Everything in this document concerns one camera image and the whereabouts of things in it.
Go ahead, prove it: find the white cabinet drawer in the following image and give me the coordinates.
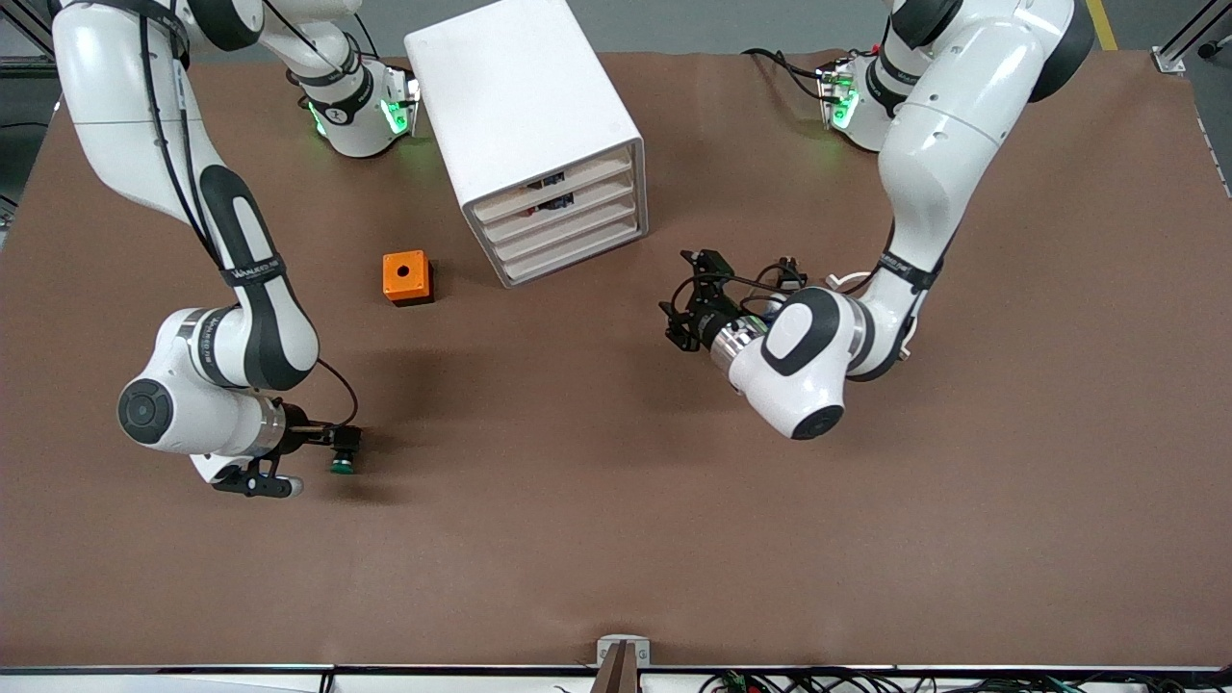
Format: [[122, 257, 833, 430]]
[[475, 149, 636, 224], [489, 191, 641, 269], [497, 212, 646, 288], [481, 168, 638, 247]]

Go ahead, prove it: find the white drawer cabinet shell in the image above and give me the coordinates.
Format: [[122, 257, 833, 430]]
[[404, 0, 648, 290]]

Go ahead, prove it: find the white curved plastic piece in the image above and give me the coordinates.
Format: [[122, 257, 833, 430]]
[[826, 272, 918, 365]]

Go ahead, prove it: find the brown table cover sheet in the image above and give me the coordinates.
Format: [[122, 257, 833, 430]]
[[0, 48, 1232, 670]]

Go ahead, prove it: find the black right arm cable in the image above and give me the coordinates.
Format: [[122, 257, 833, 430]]
[[135, 0, 362, 431]]

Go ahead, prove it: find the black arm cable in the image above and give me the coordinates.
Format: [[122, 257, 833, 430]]
[[659, 258, 809, 333], [135, 0, 362, 431]]

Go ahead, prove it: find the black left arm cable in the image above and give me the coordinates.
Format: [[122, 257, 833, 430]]
[[659, 258, 809, 333]]

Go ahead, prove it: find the orange button enclosure box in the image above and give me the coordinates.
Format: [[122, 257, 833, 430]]
[[382, 250, 434, 307]]

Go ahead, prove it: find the black base power cable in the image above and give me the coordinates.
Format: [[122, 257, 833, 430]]
[[741, 46, 831, 105]]

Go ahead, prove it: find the grey metal bracket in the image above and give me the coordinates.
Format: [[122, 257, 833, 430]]
[[597, 635, 652, 670]]

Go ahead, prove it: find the tangled cable bundle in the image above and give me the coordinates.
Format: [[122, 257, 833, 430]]
[[698, 668, 1232, 693]]

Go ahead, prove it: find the aluminium frame profile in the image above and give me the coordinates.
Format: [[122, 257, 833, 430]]
[[0, 0, 57, 78], [1153, 0, 1232, 76]]

